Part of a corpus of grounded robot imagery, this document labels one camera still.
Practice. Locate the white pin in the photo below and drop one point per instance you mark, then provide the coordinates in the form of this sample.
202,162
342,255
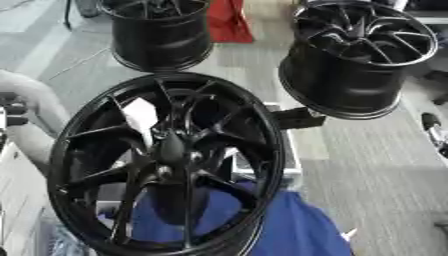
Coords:
164,172
195,156

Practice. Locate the white rounded cover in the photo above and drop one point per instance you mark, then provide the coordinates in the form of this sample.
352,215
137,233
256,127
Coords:
41,100

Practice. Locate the black wheel rim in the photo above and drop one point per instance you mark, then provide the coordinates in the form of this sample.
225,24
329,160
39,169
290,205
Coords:
160,40
344,83

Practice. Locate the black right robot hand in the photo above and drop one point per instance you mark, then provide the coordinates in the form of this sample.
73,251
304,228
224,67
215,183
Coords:
430,121

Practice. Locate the black stand clamp block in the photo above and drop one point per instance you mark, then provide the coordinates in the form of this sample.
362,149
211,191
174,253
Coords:
298,118

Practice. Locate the red bag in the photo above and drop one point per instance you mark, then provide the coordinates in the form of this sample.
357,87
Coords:
228,23

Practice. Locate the white panel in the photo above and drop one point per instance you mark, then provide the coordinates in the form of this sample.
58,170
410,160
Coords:
141,116

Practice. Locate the black spoked wheel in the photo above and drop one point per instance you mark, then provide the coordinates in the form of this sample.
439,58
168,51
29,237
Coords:
175,150

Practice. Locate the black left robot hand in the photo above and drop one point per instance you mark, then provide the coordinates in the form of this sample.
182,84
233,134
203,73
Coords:
14,108

